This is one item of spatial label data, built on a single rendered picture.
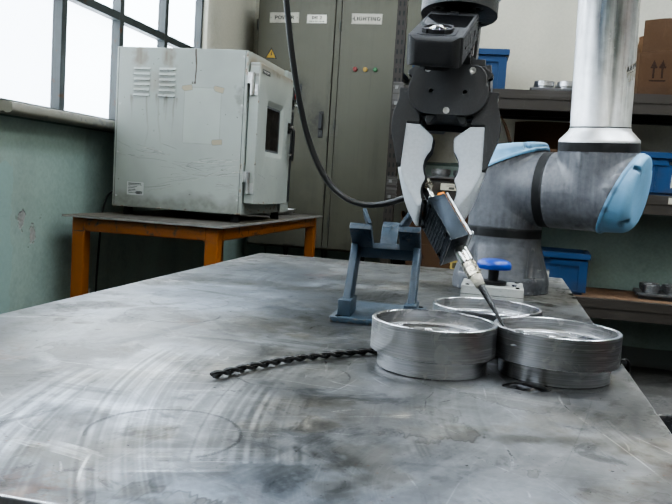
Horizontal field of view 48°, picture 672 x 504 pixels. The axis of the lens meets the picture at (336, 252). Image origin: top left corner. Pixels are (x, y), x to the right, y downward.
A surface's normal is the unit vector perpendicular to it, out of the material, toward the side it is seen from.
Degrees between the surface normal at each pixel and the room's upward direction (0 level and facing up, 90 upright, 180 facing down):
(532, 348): 90
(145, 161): 90
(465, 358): 90
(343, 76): 90
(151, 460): 0
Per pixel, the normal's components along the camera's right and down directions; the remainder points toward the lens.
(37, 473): 0.07, -0.99
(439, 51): -0.28, 0.44
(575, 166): -0.79, 0.07
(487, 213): -0.62, 0.04
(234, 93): -0.22, 0.07
